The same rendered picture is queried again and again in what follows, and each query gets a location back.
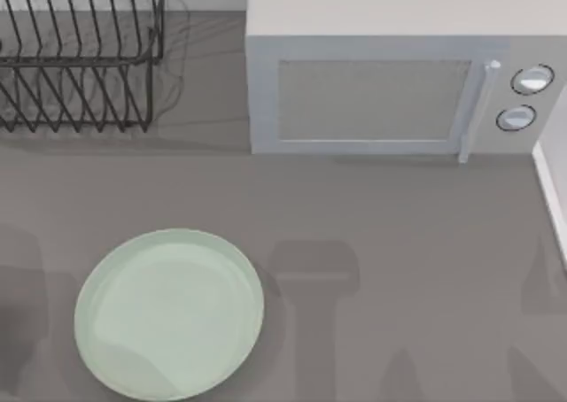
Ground microwave oven door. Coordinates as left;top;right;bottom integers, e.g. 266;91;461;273
245;35;488;156

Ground pale green plate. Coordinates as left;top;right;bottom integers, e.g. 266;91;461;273
73;228;266;402

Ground small microwave knob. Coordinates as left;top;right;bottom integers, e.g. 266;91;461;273
494;104;538;133

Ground pale microwave oven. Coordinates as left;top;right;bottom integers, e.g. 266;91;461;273
245;0;567;164

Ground large microwave knob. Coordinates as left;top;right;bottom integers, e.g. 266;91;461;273
509;64;556;96

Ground microwave door handle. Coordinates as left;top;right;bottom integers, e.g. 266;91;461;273
458;59;502;164

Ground black wire dish rack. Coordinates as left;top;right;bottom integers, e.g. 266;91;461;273
0;0;168;134

